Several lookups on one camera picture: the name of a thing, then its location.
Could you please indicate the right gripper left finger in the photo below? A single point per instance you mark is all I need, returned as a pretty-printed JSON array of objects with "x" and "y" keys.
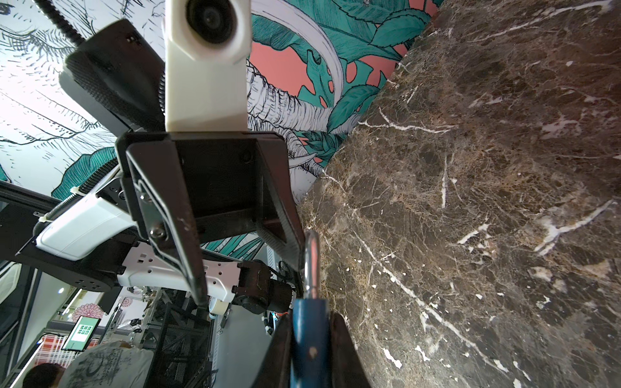
[{"x": 275, "y": 368}]

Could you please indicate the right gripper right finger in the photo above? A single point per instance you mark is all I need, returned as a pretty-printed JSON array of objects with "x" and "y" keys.
[{"x": 347, "y": 369}]

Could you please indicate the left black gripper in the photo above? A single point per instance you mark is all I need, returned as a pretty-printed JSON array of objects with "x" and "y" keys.
[{"x": 183, "y": 189}]

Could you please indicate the blue padlock front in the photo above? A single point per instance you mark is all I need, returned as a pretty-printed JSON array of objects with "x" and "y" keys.
[{"x": 310, "y": 356}]

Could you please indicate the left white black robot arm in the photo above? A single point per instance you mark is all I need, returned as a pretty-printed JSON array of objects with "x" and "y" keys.
[{"x": 91, "y": 239}]

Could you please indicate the person in grey shirt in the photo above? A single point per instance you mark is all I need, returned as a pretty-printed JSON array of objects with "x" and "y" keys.
[{"x": 114, "y": 364}]

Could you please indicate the green lit tablet screen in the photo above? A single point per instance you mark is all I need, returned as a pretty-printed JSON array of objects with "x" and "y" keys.
[{"x": 81, "y": 334}]

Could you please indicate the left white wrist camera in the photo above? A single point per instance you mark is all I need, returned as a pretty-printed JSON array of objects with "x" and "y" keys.
[{"x": 207, "y": 44}]

